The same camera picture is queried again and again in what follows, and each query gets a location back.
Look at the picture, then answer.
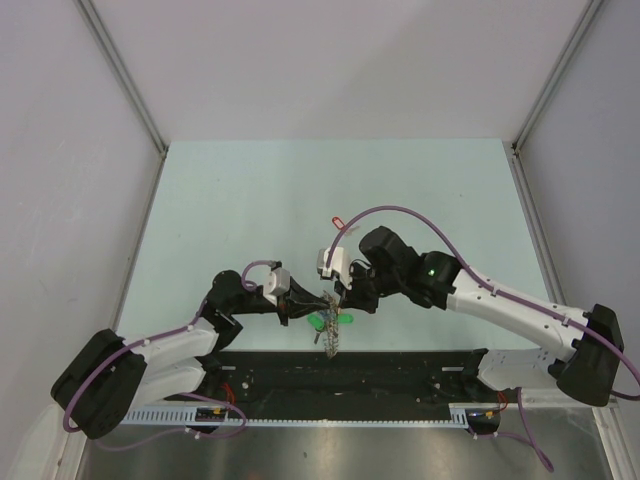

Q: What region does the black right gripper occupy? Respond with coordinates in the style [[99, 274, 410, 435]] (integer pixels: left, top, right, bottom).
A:
[[334, 261, 402, 315]]

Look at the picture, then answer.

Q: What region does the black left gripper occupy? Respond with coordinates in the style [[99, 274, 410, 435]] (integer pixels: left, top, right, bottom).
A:
[[229, 276, 328, 326]]

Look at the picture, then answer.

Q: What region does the large keyring with many rings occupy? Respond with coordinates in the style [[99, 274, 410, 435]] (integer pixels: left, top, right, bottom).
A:
[[307, 291, 354, 359]]

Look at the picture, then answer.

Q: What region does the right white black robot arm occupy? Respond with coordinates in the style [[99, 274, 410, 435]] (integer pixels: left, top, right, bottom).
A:
[[317, 226, 624, 407]]

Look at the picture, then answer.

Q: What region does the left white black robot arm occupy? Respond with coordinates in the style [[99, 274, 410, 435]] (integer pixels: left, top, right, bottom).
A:
[[51, 266, 330, 440]]

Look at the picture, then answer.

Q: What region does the key with red tag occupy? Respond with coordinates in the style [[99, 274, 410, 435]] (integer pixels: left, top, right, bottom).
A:
[[331, 216, 359, 236]]

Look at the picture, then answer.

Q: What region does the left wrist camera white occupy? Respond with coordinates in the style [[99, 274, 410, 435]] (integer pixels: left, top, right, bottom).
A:
[[263, 267, 291, 306]]

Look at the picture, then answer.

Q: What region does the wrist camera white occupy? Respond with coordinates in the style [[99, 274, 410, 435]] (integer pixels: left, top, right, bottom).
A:
[[263, 267, 291, 306], [316, 247, 353, 290]]

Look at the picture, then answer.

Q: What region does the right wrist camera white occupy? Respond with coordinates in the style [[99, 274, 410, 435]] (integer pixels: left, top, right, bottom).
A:
[[316, 247, 353, 290]]

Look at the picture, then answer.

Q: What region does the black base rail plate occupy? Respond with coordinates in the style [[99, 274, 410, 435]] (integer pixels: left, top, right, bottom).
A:
[[196, 349, 515, 404]]

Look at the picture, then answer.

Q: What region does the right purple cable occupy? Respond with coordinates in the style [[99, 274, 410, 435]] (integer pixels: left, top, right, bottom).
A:
[[324, 204, 640, 472]]

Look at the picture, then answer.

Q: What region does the slotted cable duct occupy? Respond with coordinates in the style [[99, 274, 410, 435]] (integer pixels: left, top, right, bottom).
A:
[[121, 402, 499, 428]]

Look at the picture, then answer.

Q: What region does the aluminium frame post left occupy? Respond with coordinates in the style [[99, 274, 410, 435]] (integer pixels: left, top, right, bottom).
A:
[[73, 0, 168, 159]]

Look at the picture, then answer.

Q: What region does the aluminium frame post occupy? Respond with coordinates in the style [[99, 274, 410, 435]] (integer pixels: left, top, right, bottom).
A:
[[73, 0, 168, 159], [509, 0, 608, 155]]

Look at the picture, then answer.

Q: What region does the aluminium frame post right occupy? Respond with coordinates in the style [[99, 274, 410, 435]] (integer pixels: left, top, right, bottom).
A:
[[509, 0, 608, 155]]

